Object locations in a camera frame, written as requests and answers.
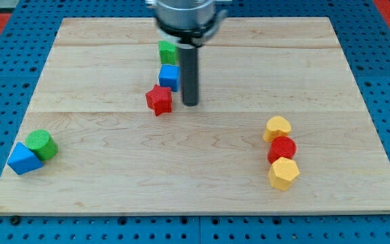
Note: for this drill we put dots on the red star block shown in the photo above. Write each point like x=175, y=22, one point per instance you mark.
x=159, y=99

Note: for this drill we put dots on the green star block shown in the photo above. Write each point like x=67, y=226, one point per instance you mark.
x=167, y=52

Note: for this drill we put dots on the green cylinder block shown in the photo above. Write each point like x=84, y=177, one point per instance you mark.
x=42, y=144

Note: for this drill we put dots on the wooden board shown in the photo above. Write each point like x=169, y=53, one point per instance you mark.
x=117, y=158

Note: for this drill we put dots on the yellow heart block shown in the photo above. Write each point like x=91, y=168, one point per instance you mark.
x=276, y=126

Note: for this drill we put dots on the yellow hexagon block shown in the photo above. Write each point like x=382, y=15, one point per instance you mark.
x=283, y=173

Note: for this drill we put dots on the blue triangle block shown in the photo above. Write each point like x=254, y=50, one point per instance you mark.
x=23, y=160

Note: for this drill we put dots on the blue cube block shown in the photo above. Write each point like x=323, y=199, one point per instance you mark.
x=169, y=77

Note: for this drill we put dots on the red cylinder block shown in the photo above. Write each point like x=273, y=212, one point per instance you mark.
x=281, y=146

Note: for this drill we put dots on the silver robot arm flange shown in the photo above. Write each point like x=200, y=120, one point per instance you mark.
x=187, y=23

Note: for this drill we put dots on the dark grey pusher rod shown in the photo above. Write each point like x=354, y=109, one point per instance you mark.
x=189, y=78

